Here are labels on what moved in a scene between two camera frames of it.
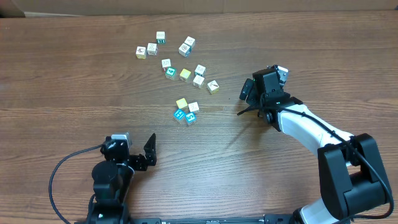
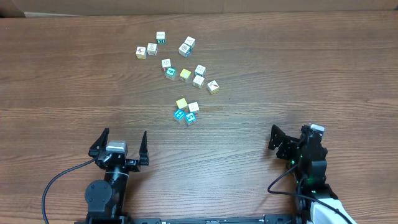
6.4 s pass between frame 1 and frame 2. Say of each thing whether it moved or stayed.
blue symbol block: stayed
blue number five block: stayed
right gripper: moved
